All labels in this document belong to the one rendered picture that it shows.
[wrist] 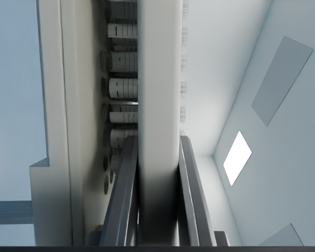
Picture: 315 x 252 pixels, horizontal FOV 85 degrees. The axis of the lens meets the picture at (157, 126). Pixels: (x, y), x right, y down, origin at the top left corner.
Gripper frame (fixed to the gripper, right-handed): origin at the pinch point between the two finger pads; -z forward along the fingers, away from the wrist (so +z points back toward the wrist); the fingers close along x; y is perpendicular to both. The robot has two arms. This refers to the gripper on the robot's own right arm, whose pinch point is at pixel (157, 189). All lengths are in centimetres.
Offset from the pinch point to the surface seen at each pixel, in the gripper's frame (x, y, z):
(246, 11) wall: -139, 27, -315
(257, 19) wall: -160, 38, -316
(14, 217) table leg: 32.4, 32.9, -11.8
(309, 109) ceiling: -176, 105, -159
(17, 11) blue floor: 113, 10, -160
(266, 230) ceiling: -173, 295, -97
